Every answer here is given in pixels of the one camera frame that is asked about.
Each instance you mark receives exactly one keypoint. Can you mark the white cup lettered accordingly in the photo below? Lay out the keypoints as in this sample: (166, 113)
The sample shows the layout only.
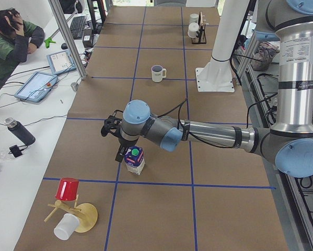
(193, 18)

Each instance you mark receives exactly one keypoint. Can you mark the white cup with label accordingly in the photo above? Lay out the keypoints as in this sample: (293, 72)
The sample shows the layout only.
(193, 29)

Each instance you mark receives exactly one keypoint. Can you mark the teach pendant tablet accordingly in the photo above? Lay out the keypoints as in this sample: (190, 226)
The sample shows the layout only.
(61, 62)
(36, 87)

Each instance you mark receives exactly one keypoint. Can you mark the red plastic cup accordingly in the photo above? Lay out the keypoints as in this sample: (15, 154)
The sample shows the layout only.
(67, 189)

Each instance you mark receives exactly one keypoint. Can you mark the green plastic clamp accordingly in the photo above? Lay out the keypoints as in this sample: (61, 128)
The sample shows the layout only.
(48, 41)

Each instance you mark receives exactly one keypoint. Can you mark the translucent white plastic cup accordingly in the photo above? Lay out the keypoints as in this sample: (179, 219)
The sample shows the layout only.
(67, 225)

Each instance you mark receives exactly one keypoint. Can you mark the near teach pendant tablet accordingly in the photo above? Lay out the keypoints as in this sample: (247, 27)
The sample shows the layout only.
(36, 87)

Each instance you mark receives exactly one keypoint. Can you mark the white mug grey inside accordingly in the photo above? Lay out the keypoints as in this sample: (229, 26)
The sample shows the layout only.
(158, 73)

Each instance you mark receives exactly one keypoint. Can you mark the black keyboard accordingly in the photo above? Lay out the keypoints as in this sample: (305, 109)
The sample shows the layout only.
(77, 27)

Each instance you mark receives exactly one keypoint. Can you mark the dark grey water bottle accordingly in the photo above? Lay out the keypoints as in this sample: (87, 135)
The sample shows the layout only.
(18, 130)

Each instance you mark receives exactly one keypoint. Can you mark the far teach pendant tablet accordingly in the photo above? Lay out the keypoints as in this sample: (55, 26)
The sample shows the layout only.
(61, 62)

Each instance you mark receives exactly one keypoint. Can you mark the black power adapter box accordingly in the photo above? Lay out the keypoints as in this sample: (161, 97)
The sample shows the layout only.
(88, 38)

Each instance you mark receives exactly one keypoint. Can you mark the small metal cylinder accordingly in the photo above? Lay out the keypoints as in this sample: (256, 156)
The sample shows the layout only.
(74, 86)

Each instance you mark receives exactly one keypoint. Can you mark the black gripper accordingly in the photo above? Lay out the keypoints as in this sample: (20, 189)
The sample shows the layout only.
(124, 143)

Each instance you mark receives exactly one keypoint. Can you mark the black wire cup rack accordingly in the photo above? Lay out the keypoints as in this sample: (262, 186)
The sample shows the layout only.
(201, 37)

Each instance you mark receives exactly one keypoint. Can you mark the blue white milk carton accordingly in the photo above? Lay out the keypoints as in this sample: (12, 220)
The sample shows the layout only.
(134, 160)

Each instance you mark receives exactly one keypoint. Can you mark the seated person green shirt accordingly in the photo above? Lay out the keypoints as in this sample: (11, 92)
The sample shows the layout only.
(18, 39)

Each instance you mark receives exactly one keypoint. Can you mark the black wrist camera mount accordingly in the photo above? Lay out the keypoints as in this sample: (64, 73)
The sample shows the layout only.
(112, 125)

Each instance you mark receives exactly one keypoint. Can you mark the aluminium frame post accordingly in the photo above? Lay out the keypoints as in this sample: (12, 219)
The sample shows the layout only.
(67, 36)

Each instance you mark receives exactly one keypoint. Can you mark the wooden cup tree stand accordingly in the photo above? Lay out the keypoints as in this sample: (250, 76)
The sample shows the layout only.
(86, 213)

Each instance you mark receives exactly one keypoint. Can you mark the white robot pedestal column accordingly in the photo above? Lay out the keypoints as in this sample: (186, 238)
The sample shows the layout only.
(216, 76)

